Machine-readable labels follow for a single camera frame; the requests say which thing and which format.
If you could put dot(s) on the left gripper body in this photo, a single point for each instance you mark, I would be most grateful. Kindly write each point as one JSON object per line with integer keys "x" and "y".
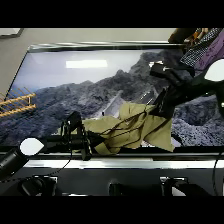
{"x": 84, "y": 143}

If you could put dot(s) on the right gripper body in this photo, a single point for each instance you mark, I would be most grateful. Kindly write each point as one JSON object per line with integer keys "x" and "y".
{"x": 166, "y": 103}

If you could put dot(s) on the khaki garment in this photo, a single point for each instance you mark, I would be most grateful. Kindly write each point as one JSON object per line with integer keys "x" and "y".
{"x": 140, "y": 131}

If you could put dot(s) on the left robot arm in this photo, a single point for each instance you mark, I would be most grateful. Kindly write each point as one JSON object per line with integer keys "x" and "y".
{"x": 30, "y": 148}

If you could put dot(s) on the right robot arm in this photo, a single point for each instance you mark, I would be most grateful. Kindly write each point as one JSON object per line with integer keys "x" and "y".
{"x": 213, "y": 78}

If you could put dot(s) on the brown garment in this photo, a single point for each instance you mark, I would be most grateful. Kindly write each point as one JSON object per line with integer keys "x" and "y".
{"x": 181, "y": 35}

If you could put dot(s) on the purple garment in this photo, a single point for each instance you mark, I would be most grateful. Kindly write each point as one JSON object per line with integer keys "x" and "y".
{"x": 213, "y": 50}

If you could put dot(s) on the yellow wooden rack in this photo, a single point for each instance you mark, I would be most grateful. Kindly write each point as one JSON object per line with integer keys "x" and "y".
{"x": 16, "y": 101}

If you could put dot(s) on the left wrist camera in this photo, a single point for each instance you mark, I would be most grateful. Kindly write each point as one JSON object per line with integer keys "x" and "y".
{"x": 74, "y": 119}

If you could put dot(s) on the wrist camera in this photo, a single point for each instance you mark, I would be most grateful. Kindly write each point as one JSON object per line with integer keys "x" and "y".
{"x": 160, "y": 70}
{"x": 74, "y": 119}

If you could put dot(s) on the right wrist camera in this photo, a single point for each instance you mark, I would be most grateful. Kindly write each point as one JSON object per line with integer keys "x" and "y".
{"x": 160, "y": 70}

